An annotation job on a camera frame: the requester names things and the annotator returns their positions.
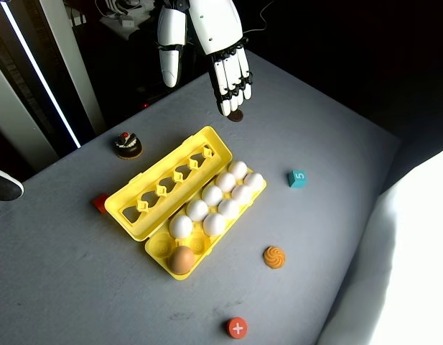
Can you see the red round plus disc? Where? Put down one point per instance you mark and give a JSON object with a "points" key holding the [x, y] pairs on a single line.
{"points": [[237, 327]]}

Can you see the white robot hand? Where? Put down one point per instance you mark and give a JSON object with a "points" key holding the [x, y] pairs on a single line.
{"points": [[217, 25]]}

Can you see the white light strip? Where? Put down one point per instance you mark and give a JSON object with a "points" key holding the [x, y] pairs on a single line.
{"points": [[38, 72]]}

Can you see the teal number cube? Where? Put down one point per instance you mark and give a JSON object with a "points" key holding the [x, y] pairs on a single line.
{"points": [[297, 179]]}

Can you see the grey table cloth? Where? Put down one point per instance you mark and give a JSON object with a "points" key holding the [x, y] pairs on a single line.
{"points": [[314, 143]]}

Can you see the round brown toy cookie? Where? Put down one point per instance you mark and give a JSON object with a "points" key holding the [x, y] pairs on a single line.
{"points": [[237, 117]]}

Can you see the white post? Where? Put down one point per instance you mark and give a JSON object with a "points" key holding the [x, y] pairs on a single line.
{"points": [[74, 64]]}

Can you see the grey panel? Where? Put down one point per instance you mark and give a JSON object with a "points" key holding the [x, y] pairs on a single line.
{"points": [[16, 125]]}

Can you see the yellow plastic egg box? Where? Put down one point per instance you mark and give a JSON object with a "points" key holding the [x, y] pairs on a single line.
{"points": [[217, 143]]}

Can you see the orange swirl toy cookie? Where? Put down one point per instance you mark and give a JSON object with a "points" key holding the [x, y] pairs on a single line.
{"points": [[274, 257]]}

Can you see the toy chocolate cake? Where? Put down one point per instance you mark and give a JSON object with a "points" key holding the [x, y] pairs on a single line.
{"points": [[128, 147]]}

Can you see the red block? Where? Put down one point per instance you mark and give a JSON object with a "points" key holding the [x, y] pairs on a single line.
{"points": [[100, 203]]}

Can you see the white sheet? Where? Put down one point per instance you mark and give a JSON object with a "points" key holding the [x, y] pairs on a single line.
{"points": [[415, 251]]}

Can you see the tan brown egg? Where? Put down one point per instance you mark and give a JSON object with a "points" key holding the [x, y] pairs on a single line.
{"points": [[181, 259]]}

